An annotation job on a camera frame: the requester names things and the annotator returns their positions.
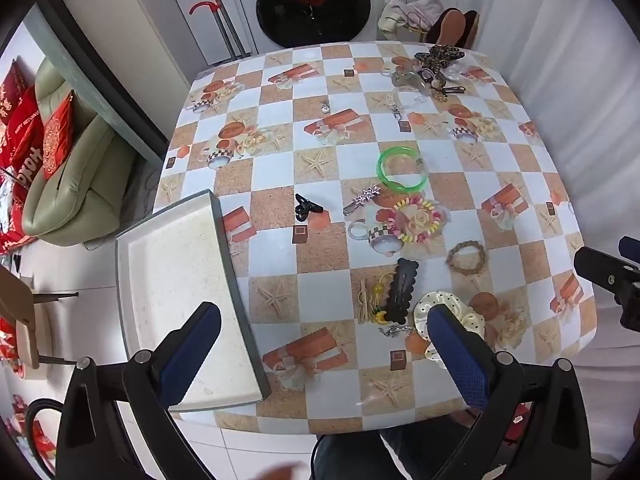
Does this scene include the pair of brown slippers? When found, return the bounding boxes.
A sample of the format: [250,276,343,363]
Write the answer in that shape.
[439,8,482,48]

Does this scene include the person's jeans leg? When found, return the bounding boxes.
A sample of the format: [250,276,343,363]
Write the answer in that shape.
[312,422,481,480]

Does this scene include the small black claw clip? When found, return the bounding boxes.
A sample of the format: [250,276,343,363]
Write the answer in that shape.
[294,193,323,223]

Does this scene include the person's left hand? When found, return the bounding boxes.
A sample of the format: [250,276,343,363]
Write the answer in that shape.
[263,463,307,480]

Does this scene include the red cushion small white lettering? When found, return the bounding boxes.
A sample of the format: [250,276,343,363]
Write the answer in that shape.
[9,85,46,161]

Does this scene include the colourful beaded bracelet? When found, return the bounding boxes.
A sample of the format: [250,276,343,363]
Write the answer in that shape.
[387,197,443,243]

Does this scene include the pale clothes on rack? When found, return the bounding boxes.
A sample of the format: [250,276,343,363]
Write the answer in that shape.
[377,0,446,41]

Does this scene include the yellow hair tie with sunflower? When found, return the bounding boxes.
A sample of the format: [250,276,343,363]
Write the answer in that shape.
[370,270,397,325]

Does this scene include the white washing machine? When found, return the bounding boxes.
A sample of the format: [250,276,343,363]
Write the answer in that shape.
[227,0,388,56]

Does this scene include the red cushion gold round pattern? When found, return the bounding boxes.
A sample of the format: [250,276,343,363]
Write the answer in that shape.
[42,91,76,181]

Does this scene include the silver chain keychain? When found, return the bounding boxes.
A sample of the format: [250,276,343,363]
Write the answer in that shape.
[385,87,431,122]

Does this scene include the beige chair with black legs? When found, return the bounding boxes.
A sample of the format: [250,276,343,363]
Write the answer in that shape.
[0,265,79,369]

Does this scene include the beige hair clip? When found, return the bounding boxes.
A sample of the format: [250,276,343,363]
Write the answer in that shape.
[356,279,377,322]

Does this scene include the checkered printed tablecloth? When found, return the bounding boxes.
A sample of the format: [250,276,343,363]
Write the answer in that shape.
[152,39,598,435]

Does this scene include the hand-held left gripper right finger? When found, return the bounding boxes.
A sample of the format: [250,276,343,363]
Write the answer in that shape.
[427,304,601,480]

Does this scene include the black loop handle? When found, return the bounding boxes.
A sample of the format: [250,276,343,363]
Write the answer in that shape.
[24,399,66,480]

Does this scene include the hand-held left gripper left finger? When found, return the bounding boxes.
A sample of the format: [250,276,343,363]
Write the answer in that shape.
[55,301,223,480]

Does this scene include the grey claw hair clip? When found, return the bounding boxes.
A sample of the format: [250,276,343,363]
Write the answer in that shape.
[391,66,432,97]

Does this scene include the pile of red gift boxes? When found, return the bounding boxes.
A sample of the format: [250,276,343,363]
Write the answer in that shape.
[0,392,58,480]

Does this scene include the red cushion large white lettering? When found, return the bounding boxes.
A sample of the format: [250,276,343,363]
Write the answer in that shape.
[11,145,47,188]

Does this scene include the brown braided hair tie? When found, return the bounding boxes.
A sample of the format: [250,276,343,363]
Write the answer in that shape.
[446,241,487,283]

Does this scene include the black scalloped snap hair clip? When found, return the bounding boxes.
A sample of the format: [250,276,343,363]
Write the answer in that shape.
[382,258,418,323]

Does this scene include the cream polka-dot scrunchie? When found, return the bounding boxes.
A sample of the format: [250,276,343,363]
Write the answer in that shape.
[412,291,487,361]

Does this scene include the grey and white tray box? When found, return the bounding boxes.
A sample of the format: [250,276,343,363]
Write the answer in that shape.
[116,189,273,413]

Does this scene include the red plastic stool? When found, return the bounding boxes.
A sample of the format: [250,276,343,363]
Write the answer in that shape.
[504,404,532,447]

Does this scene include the red-handled mop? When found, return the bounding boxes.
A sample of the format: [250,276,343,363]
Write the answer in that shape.
[189,0,248,61]

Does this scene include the silver star hair clip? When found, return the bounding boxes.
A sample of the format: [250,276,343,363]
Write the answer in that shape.
[343,186,382,217]

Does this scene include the white curtain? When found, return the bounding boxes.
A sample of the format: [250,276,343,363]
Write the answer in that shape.
[472,0,640,311]

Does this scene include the pale green leather sofa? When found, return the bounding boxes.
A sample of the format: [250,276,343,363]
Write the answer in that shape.
[22,57,136,247]

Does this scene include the green translucent bangle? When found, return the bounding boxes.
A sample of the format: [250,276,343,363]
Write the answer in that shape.
[376,146,430,192]

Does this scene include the grey sliding door frame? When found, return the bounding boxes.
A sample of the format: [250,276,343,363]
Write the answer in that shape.
[35,0,169,162]

